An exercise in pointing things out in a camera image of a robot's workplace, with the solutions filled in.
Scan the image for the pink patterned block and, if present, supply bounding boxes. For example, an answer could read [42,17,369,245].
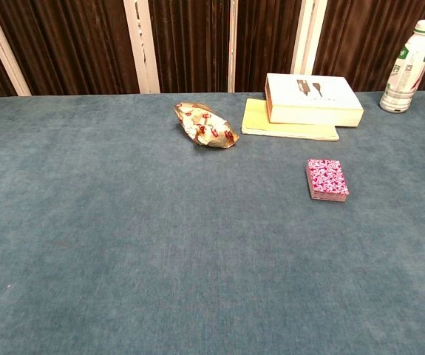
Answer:
[305,158,350,203]

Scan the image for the crumpled gold snack wrapper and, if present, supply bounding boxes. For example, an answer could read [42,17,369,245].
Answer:
[174,101,240,149]

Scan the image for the pale yellow thin book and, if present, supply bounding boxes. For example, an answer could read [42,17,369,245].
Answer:
[240,97,341,142]

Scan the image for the blue felt table cover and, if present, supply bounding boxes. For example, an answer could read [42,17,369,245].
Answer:
[0,90,425,355]

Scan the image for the white box with printed icons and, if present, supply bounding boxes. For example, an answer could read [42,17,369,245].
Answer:
[264,72,365,128]

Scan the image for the thin white pole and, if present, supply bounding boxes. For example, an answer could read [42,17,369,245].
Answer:
[228,0,239,93]

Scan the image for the dark brown pleated curtain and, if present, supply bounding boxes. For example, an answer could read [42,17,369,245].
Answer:
[0,0,425,101]

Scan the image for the white plastic drink bottle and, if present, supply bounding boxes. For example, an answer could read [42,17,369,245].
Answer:
[378,18,425,114]

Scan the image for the white wide frame post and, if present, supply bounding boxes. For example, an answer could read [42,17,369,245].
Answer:
[123,0,161,95]
[290,0,327,75]

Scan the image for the white slanted frame post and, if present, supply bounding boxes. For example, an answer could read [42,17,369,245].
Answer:
[0,0,33,97]

